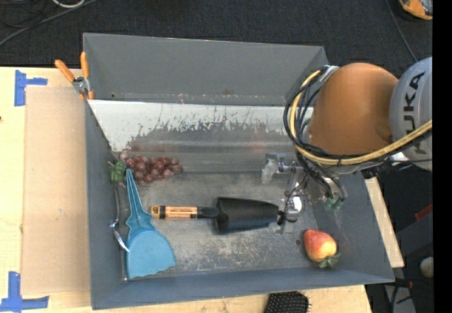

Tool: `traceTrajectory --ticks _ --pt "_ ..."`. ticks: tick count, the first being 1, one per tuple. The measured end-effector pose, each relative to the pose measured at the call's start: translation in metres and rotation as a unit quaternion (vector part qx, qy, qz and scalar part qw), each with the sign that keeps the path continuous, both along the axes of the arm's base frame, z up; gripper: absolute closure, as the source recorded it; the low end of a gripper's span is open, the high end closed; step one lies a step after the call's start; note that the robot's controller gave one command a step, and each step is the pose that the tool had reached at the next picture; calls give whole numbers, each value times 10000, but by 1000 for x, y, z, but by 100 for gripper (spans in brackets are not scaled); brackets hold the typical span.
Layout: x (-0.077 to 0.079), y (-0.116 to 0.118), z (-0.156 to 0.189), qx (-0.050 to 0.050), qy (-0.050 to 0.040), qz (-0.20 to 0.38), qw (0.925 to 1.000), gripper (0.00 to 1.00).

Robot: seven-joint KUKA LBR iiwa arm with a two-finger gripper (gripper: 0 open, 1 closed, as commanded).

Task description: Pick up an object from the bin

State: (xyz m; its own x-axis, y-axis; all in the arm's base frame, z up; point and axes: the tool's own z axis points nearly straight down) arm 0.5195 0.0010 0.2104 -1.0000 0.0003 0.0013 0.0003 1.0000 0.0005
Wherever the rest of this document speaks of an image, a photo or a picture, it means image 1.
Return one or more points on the red toy strawberry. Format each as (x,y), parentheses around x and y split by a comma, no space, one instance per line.
(318,246)

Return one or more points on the blue plastic scoop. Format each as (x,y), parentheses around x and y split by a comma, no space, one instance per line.
(146,251)

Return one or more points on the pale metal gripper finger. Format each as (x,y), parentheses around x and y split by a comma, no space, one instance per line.
(271,168)
(292,212)

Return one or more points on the black hair brush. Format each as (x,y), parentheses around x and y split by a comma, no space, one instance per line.
(286,302)

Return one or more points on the brown cardboard board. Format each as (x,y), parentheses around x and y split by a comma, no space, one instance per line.
(53,181)

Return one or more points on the thin dark metal tool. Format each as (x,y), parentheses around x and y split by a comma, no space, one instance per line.
(119,238)

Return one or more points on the purple toy grape bunch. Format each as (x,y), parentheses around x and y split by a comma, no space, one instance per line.
(155,166)

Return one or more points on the grey metal bin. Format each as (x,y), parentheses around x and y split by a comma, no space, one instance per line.
(226,244)

